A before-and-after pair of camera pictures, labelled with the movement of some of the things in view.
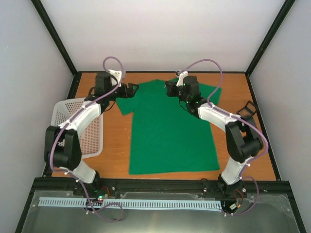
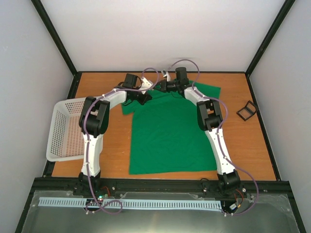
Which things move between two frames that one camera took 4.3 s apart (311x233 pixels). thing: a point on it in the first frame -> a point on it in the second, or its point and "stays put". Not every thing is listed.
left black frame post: (46, 22) stays put
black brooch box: (250, 109) stays put
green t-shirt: (165, 137) stays put
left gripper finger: (134, 87) -> (146, 97)
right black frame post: (285, 9) stays put
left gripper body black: (124, 94) -> (133, 97)
